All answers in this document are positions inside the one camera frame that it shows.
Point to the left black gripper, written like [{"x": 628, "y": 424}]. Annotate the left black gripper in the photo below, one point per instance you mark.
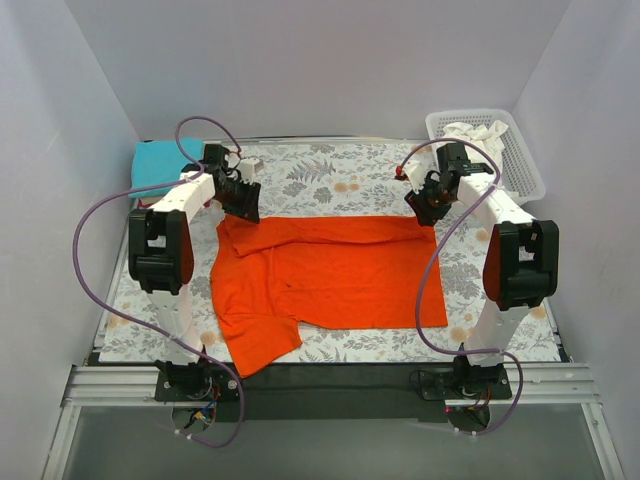
[{"x": 238, "y": 189}]

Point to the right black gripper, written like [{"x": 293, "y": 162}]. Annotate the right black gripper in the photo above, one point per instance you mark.
[{"x": 431, "y": 196}]

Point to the aluminium frame rail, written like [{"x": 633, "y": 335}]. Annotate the aluminium frame rail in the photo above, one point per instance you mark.
[{"x": 544, "y": 383}]

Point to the white t shirt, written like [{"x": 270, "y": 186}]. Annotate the white t shirt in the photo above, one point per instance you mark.
[{"x": 488, "y": 139}]

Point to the white plastic basket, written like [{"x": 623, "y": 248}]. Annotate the white plastic basket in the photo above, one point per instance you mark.
[{"x": 520, "y": 174}]

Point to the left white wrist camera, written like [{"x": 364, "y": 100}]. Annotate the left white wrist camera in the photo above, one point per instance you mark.
[{"x": 248, "y": 169}]

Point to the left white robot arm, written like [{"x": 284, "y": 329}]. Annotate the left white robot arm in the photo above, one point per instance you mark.
[{"x": 161, "y": 255}]

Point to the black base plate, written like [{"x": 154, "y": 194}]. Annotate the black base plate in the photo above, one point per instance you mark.
[{"x": 329, "y": 391}]

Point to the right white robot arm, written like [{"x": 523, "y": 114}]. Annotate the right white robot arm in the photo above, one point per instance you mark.
[{"x": 521, "y": 264}]

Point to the orange t shirt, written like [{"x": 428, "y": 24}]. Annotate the orange t shirt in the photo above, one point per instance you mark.
[{"x": 362, "y": 272}]

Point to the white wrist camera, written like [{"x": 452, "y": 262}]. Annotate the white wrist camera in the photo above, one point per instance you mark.
[
  {"x": 412, "y": 171},
  {"x": 248, "y": 169}
]

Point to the folded cyan t shirt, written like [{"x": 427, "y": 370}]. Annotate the folded cyan t shirt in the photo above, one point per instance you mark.
[{"x": 159, "y": 162}]

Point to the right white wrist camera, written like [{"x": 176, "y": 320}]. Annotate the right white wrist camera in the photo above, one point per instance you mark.
[{"x": 412, "y": 171}]

